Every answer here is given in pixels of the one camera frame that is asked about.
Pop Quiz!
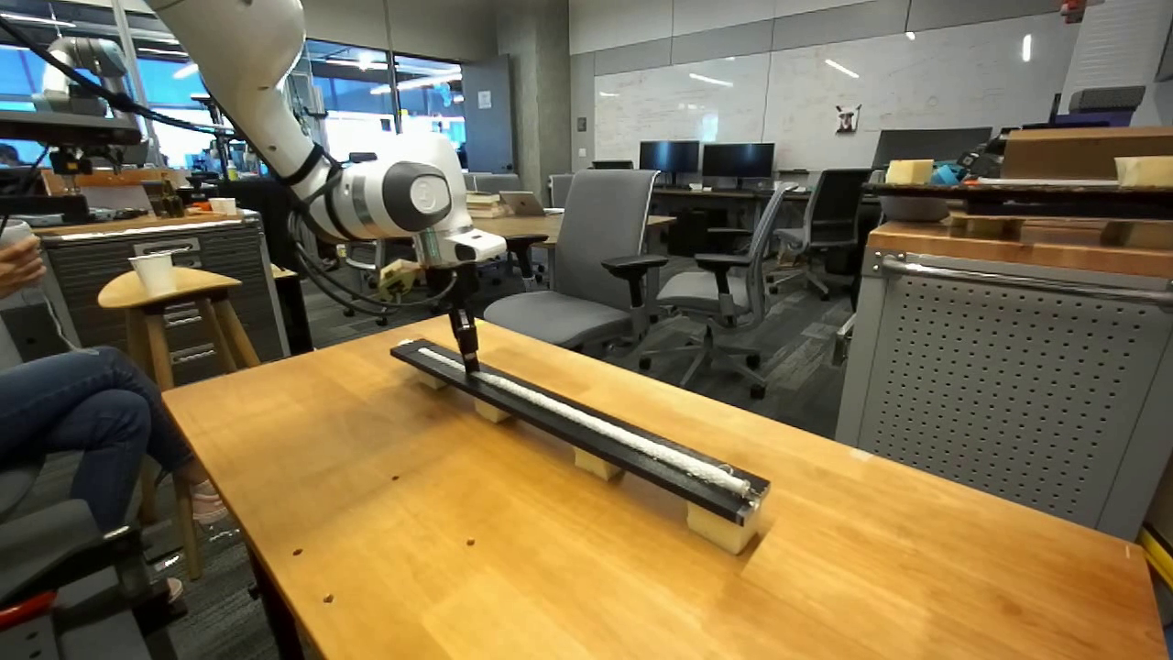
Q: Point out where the red bar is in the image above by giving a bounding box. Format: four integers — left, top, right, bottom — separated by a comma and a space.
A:
0, 587, 61, 633

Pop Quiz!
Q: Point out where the dark computer monitor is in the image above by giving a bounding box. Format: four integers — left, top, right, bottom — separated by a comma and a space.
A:
637, 141, 703, 192

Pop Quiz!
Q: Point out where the white paper cup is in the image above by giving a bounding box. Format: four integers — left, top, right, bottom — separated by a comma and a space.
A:
128, 251, 181, 298

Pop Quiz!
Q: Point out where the black shelf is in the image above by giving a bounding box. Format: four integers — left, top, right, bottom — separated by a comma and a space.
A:
0, 105, 141, 148

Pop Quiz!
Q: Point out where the blue tool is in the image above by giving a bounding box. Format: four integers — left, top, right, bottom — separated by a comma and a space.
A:
932, 152, 982, 192

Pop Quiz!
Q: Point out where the grey mesh office chair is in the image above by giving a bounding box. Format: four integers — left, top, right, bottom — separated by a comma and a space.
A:
651, 180, 794, 400

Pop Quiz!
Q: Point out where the black grooved rail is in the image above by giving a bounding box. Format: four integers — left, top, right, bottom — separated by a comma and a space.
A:
388, 337, 778, 524

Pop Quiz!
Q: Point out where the dark office chair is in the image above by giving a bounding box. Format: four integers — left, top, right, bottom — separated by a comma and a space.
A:
0, 461, 161, 660

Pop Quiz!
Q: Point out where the wooden office desk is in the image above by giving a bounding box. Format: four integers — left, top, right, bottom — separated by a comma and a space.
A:
486, 210, 677, 251

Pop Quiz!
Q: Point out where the white lamp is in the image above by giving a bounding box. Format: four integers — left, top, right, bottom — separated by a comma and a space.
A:
39, 39, 78, 103

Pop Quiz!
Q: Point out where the white rope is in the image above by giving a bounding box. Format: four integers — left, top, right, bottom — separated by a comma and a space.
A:
418, 345, 757, 491

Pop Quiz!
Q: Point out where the grey drawer cabinet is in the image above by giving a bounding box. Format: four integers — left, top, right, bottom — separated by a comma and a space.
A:
29, 210, 292, 390

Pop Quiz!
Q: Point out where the wooden box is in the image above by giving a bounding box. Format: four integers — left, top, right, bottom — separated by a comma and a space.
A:
999, 125, 1173, 183

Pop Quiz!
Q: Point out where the grey boxy device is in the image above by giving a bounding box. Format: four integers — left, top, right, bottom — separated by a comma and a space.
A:
1053, 86, 1152, 130

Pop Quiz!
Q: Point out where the person's shoe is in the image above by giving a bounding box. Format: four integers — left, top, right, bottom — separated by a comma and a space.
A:
141, 570, 194, 617

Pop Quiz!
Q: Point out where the pale foam block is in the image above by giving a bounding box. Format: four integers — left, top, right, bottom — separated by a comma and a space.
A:
1110, 154, 1173, 192
881, 158, 938, 192

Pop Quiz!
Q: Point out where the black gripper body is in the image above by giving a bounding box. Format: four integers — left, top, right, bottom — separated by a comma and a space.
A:
436, 259, 482, 324

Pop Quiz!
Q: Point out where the round wooden stool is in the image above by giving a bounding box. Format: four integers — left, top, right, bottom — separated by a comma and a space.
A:
95, 264, 267, 395

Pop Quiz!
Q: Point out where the yellow strip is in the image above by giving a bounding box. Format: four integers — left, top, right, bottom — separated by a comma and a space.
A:
1135, 524, 1173, 592

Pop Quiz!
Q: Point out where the book stack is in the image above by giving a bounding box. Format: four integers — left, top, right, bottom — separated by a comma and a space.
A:
479, 187, 551, 221

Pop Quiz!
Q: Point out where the grey perforated tool cabinet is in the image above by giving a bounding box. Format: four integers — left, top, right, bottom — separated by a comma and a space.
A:
837, 221, 1173, 542

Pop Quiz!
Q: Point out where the person's leg in jeans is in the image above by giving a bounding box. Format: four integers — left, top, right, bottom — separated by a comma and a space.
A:
0, 345, 170, 531

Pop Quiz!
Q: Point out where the large grey office chair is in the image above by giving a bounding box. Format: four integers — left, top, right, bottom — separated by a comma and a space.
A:
479, 165, 673, 358

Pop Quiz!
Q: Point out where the black office chair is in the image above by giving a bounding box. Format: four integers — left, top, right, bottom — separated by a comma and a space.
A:
779, 165, 872, 304

